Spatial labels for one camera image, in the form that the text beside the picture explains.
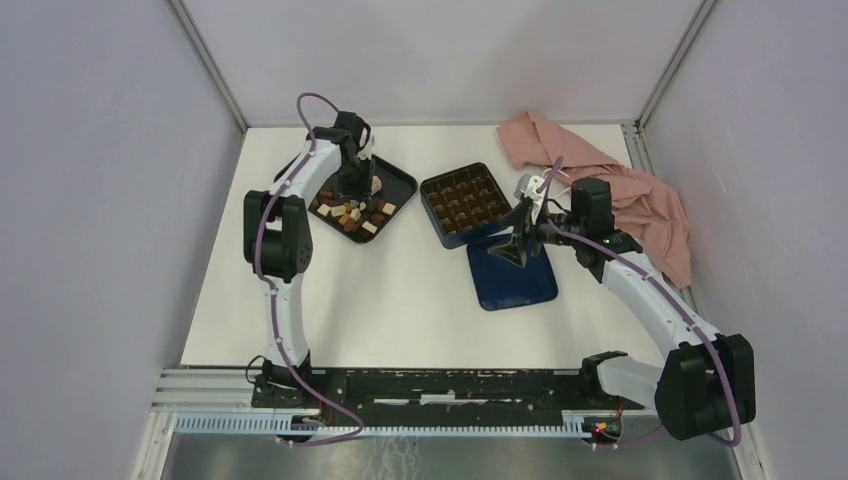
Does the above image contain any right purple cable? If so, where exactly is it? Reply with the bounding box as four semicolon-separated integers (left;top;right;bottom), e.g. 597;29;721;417
539;156;745;448

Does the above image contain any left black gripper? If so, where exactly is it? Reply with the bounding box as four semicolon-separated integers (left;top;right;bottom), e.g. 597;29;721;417
336;155;375;209

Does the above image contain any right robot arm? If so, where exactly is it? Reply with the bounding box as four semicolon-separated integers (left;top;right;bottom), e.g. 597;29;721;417
488;175;756;447

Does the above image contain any blue box lid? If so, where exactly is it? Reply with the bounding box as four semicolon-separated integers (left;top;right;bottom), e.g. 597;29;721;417
466;234;559;312

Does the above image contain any black plastic tray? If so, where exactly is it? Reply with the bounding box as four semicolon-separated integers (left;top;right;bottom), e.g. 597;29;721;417
307;155;418;244

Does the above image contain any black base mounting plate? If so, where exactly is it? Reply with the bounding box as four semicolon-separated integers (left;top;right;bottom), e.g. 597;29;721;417
245;366;641;428

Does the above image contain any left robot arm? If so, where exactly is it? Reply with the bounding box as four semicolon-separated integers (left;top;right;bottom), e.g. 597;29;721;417
244;111;375;408

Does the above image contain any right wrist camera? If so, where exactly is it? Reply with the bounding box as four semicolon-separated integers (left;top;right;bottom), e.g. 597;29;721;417
514;174;551;206

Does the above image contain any pink cloth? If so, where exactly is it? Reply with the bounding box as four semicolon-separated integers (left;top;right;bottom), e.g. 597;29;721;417
496;110;694;290

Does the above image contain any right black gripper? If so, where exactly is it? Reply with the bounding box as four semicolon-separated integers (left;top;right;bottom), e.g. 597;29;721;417
487;201;584;268

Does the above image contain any blue chocolate box with insert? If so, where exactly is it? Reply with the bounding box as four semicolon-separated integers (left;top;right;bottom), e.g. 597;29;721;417
419;162;512;249

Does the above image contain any white slotted cable duct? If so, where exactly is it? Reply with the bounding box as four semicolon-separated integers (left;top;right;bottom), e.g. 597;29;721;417
173;413;591;440

